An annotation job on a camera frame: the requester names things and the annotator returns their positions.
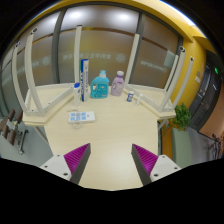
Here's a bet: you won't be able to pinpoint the dark glass door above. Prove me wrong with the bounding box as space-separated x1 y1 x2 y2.
189 49 223 132

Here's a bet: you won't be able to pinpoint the blue and white tall tube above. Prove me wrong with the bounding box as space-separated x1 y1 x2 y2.
80 58 90 103

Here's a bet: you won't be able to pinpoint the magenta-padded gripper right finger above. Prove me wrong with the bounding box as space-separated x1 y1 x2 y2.
131 143 183 186

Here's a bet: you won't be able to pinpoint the white bottle blue cap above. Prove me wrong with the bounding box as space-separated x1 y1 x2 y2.
72 82 83 107

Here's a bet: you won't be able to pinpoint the white power strip blue sockets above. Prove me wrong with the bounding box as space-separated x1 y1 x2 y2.
68 111 96 124

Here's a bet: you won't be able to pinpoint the grey-green planter box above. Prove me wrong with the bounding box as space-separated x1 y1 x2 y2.
171 127 195 168

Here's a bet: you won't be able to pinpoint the small blue and white bottle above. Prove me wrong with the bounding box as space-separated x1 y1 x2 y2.
126 90 135 103

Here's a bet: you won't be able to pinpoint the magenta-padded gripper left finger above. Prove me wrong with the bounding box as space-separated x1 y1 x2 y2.
39 142 92 185

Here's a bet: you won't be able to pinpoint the small white spray bottle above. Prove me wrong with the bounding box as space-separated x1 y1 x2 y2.
135 93 144 106

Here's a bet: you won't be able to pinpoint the dark thin-branched plant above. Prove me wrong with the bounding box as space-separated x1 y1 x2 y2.
208 133 224 160

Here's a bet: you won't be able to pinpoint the green leafy potted plant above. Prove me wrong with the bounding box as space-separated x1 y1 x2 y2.
165 103 192 132

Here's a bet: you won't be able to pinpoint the white charger cable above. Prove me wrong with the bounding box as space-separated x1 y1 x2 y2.
70 121 85 131

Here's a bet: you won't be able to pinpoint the group of brown chairs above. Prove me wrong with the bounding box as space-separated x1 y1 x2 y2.
0 108 30 156

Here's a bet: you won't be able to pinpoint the purple detergent bottle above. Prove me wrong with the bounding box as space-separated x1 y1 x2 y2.
110 70 126 97

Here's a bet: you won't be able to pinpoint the blue detergent jug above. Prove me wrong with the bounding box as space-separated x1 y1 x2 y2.
90 69 111 100

